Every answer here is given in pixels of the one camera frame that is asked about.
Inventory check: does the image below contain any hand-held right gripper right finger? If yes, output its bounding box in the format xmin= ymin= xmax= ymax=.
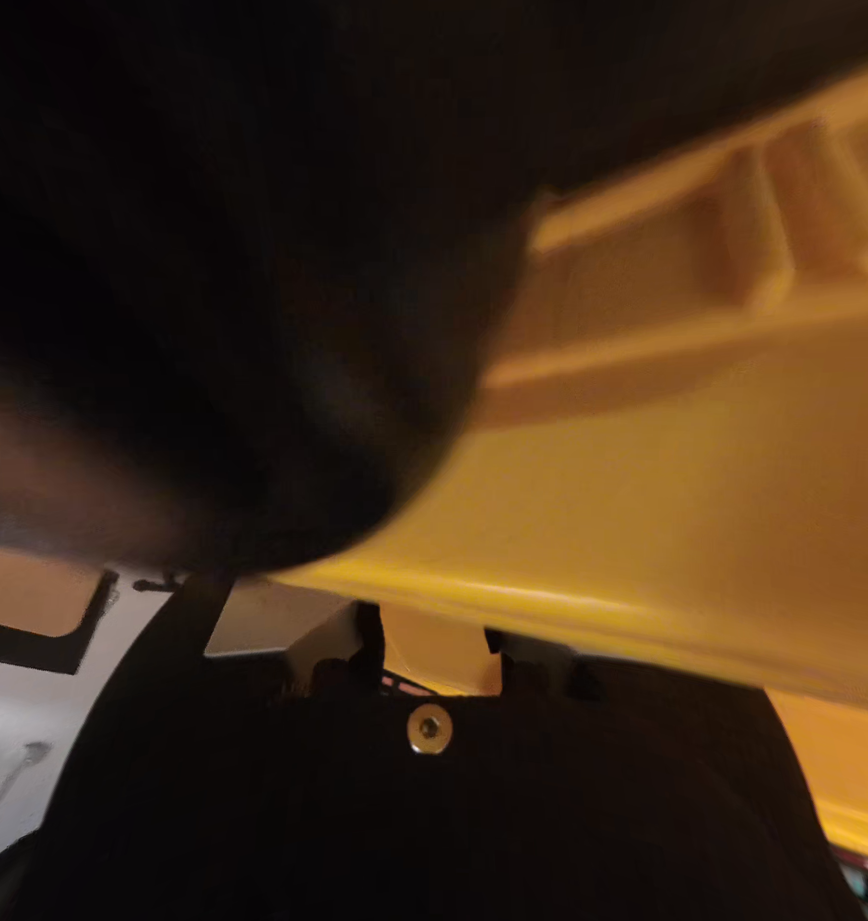
xmin=484 ymin=627 xmax=575 ymax=695

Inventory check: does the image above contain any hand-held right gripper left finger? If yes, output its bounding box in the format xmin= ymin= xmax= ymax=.
xmin=288 ymin=601 xmax=386 ymax=693

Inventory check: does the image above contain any yellow plastic bin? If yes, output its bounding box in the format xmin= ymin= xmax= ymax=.
xmin=272 ymin=58 xmax=868 ymax=864

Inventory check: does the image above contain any large dark object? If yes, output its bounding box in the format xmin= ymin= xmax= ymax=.
xmin=0 ymin=0 xmax=868 ymax=577

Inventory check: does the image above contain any tan panel with black frame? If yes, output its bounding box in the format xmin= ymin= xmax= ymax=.
xmin=0 ymin=547 xmax=119 ymax=677

